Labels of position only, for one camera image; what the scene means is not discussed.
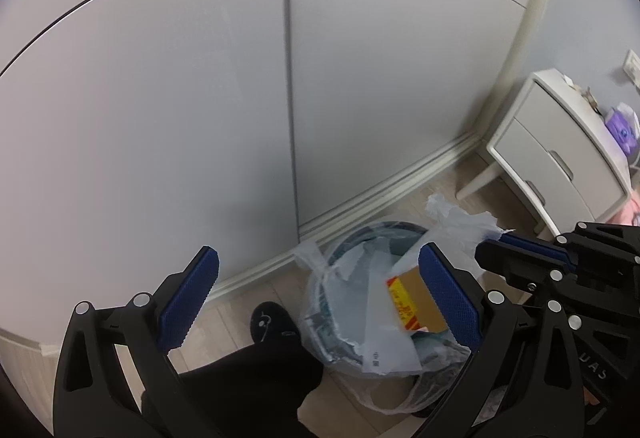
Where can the purple tissue pack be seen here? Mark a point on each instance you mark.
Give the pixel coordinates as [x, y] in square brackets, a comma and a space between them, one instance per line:
[622, 128]

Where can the person's right hand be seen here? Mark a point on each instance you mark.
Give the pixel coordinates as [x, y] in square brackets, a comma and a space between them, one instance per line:
[591, 399]

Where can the cardboard box with red label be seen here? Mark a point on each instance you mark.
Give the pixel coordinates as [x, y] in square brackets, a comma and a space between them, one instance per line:
[414, 293]

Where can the white nightstand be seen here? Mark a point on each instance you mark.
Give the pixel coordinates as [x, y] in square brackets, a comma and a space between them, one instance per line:
[560, 93]

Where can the person's leg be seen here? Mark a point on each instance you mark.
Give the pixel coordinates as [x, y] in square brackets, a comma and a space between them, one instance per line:
[240, 393]

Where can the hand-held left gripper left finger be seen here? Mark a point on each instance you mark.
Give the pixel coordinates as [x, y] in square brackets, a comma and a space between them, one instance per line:
[190, 303]

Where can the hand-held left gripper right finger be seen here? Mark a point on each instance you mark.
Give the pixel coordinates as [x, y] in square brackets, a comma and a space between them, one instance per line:
[450, 303]

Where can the pink blanket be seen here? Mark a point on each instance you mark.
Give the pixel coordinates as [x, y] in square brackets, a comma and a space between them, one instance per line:
[631, 213]

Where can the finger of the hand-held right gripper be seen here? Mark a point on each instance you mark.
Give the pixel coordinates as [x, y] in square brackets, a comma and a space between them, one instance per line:
[535, 245]
[515, 265]

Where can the white wall socket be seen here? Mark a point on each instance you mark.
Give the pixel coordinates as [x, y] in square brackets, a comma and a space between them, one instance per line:
[632, 68]

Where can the clear plastic bag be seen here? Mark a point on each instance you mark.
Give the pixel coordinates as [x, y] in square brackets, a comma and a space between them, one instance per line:
[460, 223]

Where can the brown shell scraps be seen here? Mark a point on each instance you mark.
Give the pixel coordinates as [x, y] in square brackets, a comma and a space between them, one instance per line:
[587, 97]

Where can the small white paper scrap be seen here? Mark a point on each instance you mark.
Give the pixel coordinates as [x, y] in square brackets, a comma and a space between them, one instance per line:
[568, 80]

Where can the grey wardrobe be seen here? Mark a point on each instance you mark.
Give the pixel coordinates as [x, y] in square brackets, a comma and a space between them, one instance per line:
[150, 118]

